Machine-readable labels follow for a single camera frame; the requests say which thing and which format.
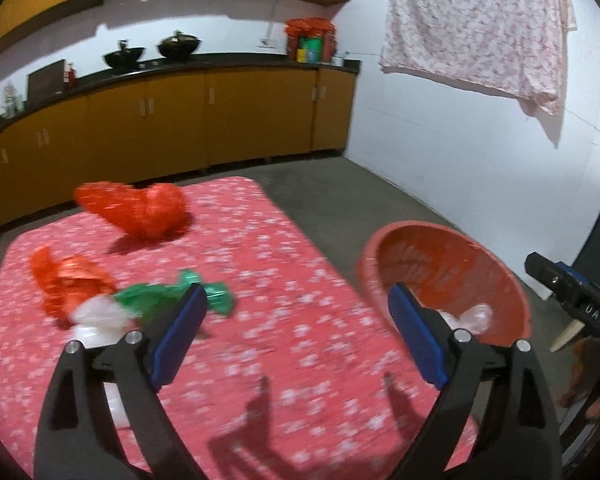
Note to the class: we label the pink floral hanging sheet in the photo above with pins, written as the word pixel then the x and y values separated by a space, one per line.
pixel 470 20

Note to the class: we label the clear plastic bag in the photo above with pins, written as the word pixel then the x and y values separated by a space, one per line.
pixel 470 317

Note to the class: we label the red plastic basket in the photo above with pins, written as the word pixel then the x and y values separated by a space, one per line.
pixel 430 255

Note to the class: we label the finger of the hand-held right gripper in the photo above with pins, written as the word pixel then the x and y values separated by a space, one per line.
pixel 545 270
pixel 577 274

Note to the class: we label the black countertop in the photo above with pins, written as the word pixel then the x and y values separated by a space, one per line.
pixel 260 60

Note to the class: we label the person's right hand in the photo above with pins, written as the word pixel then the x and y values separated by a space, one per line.
pixel 580 375

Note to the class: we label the glass jar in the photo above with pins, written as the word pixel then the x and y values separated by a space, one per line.
pixel 12 100

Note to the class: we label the dark cutting board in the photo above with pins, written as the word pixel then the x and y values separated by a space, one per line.
pixel 45 77

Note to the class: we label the red bag on thermoses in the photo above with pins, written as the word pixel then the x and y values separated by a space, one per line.
pixel 310 26

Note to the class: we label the green box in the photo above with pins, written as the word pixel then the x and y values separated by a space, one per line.
pixel 314 50

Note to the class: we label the pale wooden plank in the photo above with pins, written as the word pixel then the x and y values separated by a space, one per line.
pixel 565 335

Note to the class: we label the white plastic bag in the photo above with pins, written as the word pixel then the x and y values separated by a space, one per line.
pixel 100 315

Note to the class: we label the green plastic bag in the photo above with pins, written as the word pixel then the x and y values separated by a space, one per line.
pixel 145 297

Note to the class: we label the yellow box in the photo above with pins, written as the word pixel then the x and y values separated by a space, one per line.
pixel 301 55

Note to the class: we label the red plastic bag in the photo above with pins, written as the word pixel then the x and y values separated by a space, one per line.
pixel 105 202
pixel 67 280
pixel 162 210

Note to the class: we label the black wok with lid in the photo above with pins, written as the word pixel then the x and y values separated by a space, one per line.
pixel 179 46

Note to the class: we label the red bottle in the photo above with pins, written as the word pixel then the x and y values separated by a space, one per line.
pixel 70 77

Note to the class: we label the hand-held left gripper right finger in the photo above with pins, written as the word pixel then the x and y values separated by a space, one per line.
pixel 420 340

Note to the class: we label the red floral tablecloth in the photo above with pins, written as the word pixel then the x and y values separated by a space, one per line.
pixel 290 280

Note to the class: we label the wooden lower cabinets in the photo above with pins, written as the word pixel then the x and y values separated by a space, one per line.
pixel 260 110

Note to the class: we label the black open wok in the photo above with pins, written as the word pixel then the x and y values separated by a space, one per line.
pixel 125 57

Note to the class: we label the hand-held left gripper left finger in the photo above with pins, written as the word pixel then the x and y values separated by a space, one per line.
pixel 177 335

